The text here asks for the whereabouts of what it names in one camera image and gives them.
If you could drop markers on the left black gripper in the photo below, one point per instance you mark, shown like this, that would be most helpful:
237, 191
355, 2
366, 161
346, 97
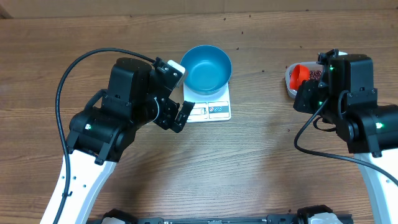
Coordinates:
170, 110

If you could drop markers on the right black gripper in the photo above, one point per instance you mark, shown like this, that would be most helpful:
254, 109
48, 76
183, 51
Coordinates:
310, 94

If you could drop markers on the red measuring scoop blue handle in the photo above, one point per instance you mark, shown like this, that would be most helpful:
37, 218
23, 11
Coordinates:
299, 74

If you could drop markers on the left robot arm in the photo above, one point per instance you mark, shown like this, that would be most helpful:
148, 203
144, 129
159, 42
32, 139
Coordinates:
137, 94

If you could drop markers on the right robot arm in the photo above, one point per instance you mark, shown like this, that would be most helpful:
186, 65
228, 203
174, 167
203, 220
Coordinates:
345, 97

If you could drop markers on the white digital kitchen scale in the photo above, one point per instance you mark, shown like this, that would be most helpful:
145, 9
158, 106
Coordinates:
208, 108

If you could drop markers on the blue bowl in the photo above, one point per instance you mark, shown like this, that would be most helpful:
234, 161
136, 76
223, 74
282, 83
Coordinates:
209, 69

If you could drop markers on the red beans in container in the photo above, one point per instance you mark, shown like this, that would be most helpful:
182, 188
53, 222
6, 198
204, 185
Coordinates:
314, 74

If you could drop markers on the clear plastic container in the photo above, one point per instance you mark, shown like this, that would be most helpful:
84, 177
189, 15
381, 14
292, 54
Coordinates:
312, 66

